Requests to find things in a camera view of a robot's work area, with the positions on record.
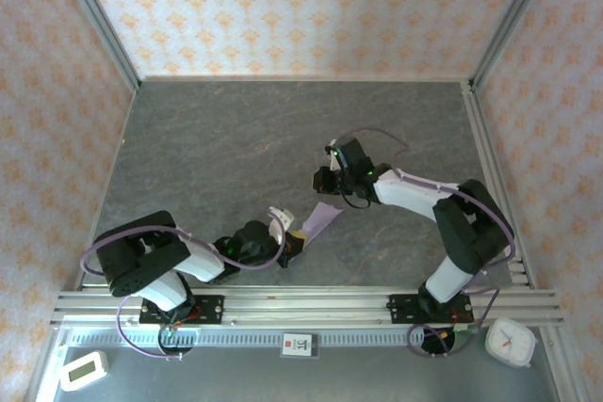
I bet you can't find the aluminium table end rail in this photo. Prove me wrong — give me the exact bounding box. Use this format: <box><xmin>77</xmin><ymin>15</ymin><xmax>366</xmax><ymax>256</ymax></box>
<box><xmin>139</xmin><ymin>74</ymin><xmax>472</xmax><ymax>85</ymax></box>

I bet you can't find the wide aluminium mounting rail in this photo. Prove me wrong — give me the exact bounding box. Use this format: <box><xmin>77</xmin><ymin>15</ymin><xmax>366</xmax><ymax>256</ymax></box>
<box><xmin>50</xmin><ymin>284</ymin><xmax>566</xmax><ymax>328</ymax></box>

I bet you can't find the aluminium table side rail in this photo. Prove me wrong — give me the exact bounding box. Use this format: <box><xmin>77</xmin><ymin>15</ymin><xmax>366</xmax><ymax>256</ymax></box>
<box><xmin>463</xmin><ymin>80</ymin><xmax>538</xmax><ymax>290</ymax></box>
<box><xmin>74</xmin><ymin>86</ymin><xmax>141</xmax><ymax>290</ymax></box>

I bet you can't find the red and white label card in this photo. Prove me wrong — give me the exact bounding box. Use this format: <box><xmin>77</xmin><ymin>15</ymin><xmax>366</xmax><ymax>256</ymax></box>
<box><xmin>281</xmin><ymin>331</ymin><xmax>320</xmax><ymax>360</ymax></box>

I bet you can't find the white digital timer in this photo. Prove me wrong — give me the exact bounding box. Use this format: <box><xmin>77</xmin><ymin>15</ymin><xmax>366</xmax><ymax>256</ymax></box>
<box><xmin>59</xmin><ymin>349</ymin><xmax>109</xmax><ymax>393</ymax></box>

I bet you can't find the aluminium frame post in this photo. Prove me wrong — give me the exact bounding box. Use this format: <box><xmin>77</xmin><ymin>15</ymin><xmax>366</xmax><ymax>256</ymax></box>
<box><xmin>539</xmin><ymin>326</ymin><xmax>593</xmax><ymax>402</ymax></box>
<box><xmin>51</xmin><ymin>0</ymin><xmax>142</xmax><ymax>92</ymax></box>
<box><xmin>25</xmin><ymin>326</ymin><xmax>72</xmax><ymax>402</ymax></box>
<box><xmin>469</xmin><ymin>0</ymin><xmax>560</xmax><ymax>90</ymax></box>

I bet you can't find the grey slotted cable duct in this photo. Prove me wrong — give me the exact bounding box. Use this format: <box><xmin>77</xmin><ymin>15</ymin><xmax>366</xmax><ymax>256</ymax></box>
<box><xmin>63</xmin><ymin>328</ymin><xmax>428</xmax><ymax>350</ymax></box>

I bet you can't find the purple cable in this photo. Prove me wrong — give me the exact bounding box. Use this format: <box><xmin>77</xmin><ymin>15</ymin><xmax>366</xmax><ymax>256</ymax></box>
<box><xmin>79</xmin><ymin>206</ymin><xmax>288</xmax><ymax>362</ymax></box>
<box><xmin>329</xmin><ymin>126</ymin><xmax>517</xmax><ymax>360</ymax></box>

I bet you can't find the white analog clock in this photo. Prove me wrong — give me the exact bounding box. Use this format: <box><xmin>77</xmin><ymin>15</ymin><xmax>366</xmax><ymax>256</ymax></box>
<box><xmin>484</xmin><ymin>316</ymin><xmax>538</xmax><ymax>369</ymax></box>

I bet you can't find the lavender cloth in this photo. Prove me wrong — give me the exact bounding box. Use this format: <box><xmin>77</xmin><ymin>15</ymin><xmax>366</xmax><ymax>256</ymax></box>
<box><xmin>285</xmin><ymin>201</ymin><xmax>344</xmax><ymax>267</ymax></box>

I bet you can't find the grey metal sheet panel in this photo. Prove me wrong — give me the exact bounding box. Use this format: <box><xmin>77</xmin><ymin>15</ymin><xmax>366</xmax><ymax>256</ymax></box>
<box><xmin>51</xmin><ymin>345</ymin><xmax>564</xmax><ymax>402</ymax></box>

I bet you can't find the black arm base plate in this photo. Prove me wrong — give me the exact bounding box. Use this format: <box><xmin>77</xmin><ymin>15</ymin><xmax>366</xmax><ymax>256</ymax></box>
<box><xmin>386</xmin><ymin>293</ymin><xmax>474</xmax><ymax>326</ymax></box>
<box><xmin>139</xmin><ymin>295</ymin><xmax>225</xmax><ymax>326</ymax></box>

